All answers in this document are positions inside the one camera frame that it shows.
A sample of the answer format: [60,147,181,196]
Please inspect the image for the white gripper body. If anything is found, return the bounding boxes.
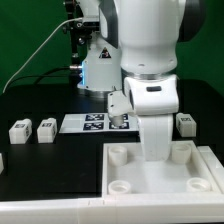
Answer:
[124,75,179,161]

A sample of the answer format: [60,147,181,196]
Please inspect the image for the white square tabletop part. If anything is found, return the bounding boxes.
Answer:
[102,141,223,195]

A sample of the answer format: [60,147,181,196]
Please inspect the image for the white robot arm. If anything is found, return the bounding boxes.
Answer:
[78,0,206,161]

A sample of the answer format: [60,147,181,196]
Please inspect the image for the white sheet with tags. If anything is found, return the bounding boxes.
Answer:
[60,113,138,134]

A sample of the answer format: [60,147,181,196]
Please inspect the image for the white L-shaped obstacle fence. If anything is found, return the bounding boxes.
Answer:
[0,145,224,224]

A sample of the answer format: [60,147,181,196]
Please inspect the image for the white part at left edge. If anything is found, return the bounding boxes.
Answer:
[0,153,4,175]

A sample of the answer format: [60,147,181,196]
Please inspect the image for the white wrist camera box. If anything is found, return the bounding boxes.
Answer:
[107,91,132,126]

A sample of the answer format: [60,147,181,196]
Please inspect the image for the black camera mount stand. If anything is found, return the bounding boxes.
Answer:
[62,0,99,86]

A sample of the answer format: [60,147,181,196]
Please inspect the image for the black cable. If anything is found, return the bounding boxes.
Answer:
[6,67,72,86]

